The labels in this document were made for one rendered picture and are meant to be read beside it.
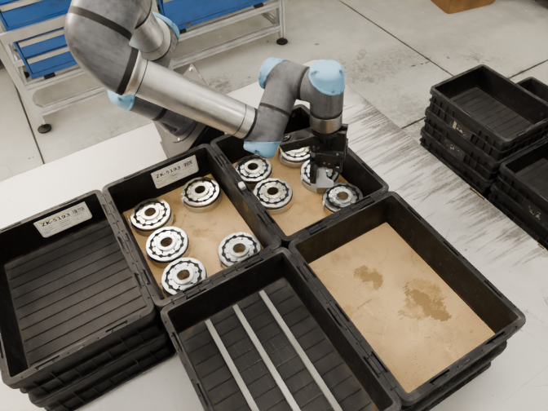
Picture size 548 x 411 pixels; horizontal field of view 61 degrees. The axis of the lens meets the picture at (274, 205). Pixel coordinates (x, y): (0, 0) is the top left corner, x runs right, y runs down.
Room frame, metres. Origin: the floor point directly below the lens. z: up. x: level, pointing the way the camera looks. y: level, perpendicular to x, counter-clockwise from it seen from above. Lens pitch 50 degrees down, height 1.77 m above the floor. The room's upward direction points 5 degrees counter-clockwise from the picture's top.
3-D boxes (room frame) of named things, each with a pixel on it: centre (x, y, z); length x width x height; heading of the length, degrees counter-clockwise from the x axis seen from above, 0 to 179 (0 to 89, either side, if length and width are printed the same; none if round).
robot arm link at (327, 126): (0.84, -0.14, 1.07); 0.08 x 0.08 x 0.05
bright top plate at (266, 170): (0.91, 0.05, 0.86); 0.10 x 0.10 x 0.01
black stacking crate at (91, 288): (0.58, 0.48, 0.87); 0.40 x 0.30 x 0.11; 26
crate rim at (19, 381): (0.58, 0.48, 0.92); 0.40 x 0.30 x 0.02; 26
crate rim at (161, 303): (0.71, 0.21, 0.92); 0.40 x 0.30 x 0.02; 26
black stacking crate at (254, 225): (0.71, 0.21, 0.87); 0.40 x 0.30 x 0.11; 26
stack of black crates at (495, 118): (1.44, -0.89, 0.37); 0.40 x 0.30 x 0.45; 26
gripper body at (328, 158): (0.84, -0.14, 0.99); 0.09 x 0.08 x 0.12; 69
